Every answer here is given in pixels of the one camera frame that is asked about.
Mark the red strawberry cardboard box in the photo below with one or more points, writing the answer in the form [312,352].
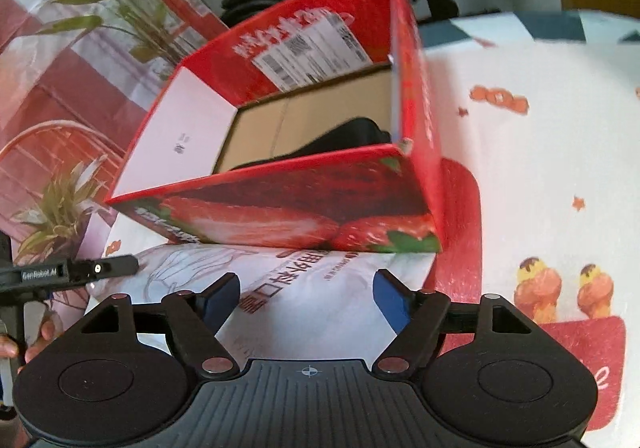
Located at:
[300,208]

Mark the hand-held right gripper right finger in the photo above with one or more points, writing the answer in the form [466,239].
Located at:
[392,302]

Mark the white printed plastic bag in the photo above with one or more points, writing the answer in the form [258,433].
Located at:
[310,288]

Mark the person's left hand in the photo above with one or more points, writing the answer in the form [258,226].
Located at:
[45,335]

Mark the plant printed backdrop cloth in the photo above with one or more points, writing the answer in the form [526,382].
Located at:
[60,92]

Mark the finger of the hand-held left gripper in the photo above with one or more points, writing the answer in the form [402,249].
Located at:
[107,267]

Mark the black cloth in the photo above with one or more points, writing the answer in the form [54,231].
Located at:
[345,137]

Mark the white cartoon printed blanket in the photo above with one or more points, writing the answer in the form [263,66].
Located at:
[540,152]

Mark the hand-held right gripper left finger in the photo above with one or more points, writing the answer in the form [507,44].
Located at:
[222,302]

